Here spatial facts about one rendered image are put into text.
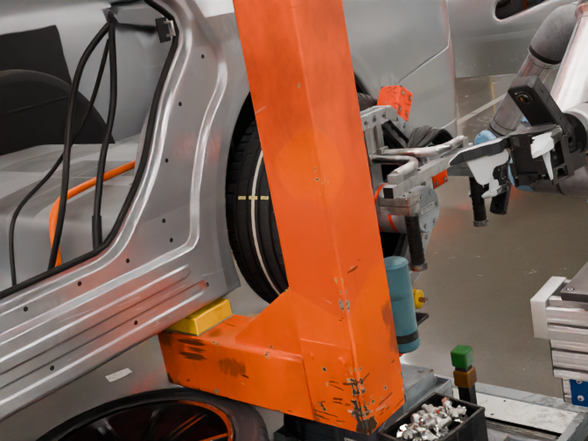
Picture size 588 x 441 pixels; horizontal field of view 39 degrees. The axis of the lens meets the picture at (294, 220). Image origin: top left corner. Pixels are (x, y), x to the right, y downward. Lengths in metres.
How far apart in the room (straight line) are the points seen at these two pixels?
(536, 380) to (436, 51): 1.22
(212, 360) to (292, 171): 0.64
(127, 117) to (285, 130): 2.55
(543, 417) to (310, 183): 1.35
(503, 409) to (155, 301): 1.27
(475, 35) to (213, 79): 2.72
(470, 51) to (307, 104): 3.18
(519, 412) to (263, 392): 1.01
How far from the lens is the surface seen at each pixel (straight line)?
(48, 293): 1.94
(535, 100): 1.28
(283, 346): 2.01
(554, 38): 2.34
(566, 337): 1.88
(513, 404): 2.87
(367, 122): 2.33
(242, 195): 2.29
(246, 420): 2.13
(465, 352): 1.93
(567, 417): 2.79
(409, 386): 2.72
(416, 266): 2.16
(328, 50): 1.72
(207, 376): 2.23
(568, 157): 1.30
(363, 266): 1.82
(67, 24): 4.08
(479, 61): 4.82
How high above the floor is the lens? 1.53
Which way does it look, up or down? 16 degrees down
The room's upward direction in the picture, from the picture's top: 11 degrees counter-clockwise
